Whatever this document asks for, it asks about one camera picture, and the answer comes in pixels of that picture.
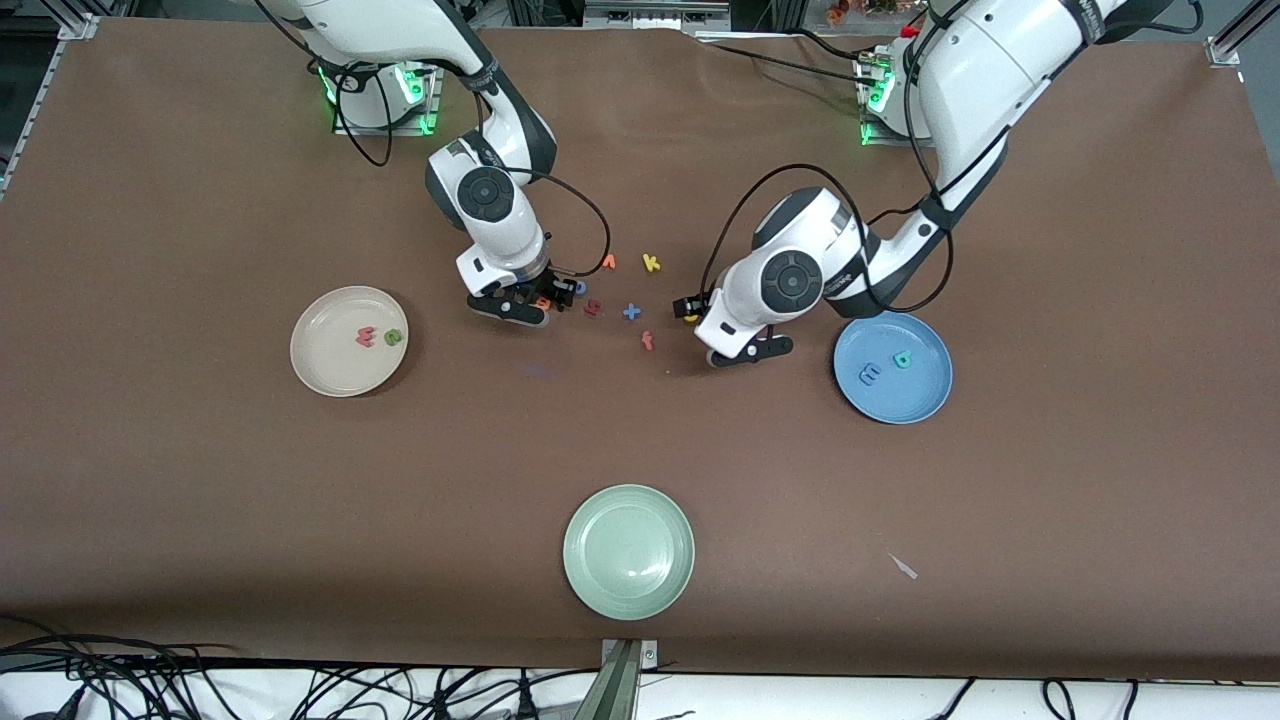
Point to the beige round plate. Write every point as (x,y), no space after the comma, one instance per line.
(335,355)

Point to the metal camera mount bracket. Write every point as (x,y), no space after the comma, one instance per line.
(625,680)

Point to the blue foam letter m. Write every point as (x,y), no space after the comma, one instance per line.
(870,374)

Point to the pale green round plate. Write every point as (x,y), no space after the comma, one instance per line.
(628,552)

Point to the aluminium frame crossbar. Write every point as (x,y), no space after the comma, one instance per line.
(655,14)

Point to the small grey paper scrap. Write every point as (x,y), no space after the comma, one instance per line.
(904,567)

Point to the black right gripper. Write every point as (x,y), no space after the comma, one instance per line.
(545,290)

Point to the pink foam letter w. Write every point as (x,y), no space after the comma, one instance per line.
(366,338)

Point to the brown paper table cover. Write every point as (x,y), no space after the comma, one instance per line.
(200,500)

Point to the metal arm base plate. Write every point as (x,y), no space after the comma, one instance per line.
(432,100)
(868,135)

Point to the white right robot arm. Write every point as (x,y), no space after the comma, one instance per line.
(487,193)

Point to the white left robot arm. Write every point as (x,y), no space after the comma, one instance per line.
(990,70)

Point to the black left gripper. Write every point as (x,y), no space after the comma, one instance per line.
(692,305)

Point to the aluminium corner profile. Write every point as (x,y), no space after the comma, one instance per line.
(1235,40)

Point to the blue round plate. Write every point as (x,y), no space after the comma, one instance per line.
(900,395)

